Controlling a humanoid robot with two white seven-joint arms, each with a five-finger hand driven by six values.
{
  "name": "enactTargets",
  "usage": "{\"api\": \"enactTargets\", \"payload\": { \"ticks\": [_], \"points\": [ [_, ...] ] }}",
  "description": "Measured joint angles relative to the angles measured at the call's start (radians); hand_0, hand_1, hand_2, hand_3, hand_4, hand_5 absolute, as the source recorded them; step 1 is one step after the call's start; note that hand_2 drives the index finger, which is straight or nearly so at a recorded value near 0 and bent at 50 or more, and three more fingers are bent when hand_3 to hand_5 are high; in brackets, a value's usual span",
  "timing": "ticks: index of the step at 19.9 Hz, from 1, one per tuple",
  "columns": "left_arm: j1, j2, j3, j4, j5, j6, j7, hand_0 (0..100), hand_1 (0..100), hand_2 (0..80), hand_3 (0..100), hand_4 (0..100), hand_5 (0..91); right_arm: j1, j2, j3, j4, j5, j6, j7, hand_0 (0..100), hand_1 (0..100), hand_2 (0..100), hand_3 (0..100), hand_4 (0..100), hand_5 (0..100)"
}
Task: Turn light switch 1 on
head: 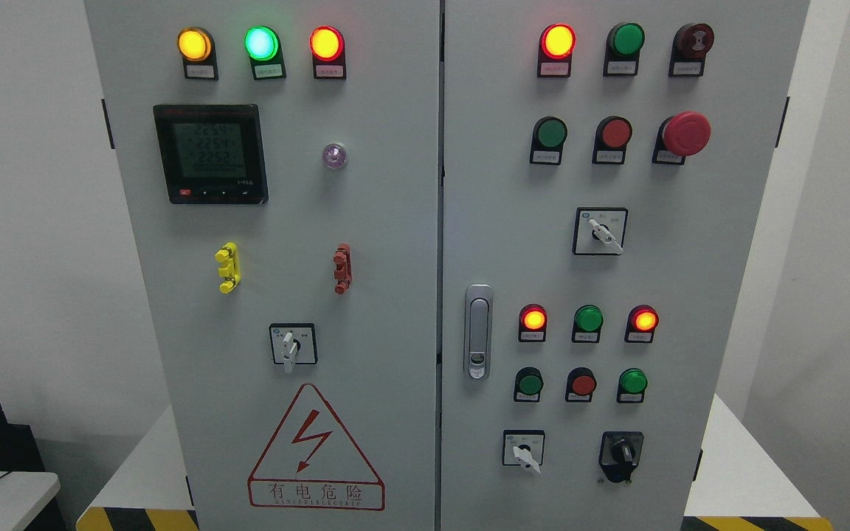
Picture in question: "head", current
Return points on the white rotary light switch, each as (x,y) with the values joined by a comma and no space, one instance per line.
(293,344)

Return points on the grey electrical control cabinet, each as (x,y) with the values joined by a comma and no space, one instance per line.
(437,113)

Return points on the red terminal clip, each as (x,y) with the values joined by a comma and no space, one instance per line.
(342,268)

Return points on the red lit lamp lower left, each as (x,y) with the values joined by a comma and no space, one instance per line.
(532,326)

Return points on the red lit lamp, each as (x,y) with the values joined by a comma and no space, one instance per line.
(532,326)
(641,324)

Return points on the small clear light bulb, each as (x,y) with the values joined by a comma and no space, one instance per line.
(334,156)

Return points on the green push button lower left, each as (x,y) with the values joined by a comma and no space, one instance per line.
(528,385)

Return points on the green push button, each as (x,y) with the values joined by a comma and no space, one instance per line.
(528,385)
(632,385)
(547,142)

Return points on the green lamp lower middle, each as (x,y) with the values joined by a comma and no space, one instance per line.
(587,324)

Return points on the green push button upper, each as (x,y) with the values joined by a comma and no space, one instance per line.
(547,142)

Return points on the yellow terminal clip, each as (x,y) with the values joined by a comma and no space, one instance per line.
(228,268)

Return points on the red push button lower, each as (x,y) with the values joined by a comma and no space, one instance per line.
(580,385)

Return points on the red push button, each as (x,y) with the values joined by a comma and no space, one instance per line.
(580,385)
(611,139)

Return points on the red lit lamp lower right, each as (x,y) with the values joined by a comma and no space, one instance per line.
(641,324)

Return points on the red triangle danger sticker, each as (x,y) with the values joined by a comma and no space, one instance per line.
(312,462)

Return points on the red push button upper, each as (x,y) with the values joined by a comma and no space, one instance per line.
(611,139)

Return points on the green push button lower right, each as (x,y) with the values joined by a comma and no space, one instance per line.
(632,385)

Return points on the black digital power meter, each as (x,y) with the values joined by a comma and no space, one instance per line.
(212,154)

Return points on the red lit lamp left door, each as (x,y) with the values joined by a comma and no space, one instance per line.
(327,46)

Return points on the red lit lamp door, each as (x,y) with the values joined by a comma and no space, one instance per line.
(327,46)
(556,46)

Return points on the red lit lamp right door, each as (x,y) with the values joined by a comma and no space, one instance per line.
(556,46)

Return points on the green lit indicator lamp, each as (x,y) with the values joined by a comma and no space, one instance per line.
(265,54)

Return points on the red emergency stop mushroom button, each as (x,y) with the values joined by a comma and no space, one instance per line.
(680,136)

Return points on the green unlit lamp top right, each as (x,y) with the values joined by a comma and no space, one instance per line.
(622,50)

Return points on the yellow indicator lamp top left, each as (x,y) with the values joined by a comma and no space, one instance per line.
(197,49)

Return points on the dark red buzzer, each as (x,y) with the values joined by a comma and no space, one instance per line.
(690,46)

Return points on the white platform with hazard stripes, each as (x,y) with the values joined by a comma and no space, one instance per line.
(738,486)

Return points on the white side table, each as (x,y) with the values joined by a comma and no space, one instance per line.
(23,496)

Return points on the silver door latch handle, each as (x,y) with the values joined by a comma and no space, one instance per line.
(477,333)

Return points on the white selector switch upper right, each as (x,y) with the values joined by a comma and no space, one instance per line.
(600,231)

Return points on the white selector switch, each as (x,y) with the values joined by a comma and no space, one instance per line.
(523,448)
(600,231)

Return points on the white selector switch lower right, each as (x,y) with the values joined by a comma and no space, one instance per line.
(523,448)

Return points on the black rotary knob switch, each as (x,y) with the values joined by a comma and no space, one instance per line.
(619,454)

